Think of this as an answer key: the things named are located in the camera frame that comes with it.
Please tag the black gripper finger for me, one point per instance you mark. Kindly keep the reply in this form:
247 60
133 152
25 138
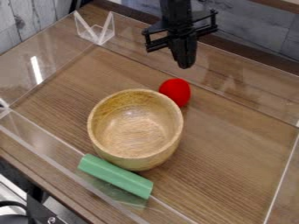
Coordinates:
176 46
189 51

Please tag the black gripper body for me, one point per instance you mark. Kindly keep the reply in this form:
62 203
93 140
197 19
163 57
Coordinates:
179 26

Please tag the red plush fruit green leaf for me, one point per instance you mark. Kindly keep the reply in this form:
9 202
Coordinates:
177 90

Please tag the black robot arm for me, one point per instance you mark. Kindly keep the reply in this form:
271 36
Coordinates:
176 6

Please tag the wooden bowl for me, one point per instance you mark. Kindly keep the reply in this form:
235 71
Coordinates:
135 128

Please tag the green rectangular block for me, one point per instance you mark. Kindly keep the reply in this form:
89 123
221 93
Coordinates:
116 176

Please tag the clear acrylic tray enclosure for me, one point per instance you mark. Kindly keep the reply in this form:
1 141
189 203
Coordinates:
233 171

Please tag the black metal mount bracket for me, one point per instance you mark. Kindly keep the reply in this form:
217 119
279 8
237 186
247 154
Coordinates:
38 214

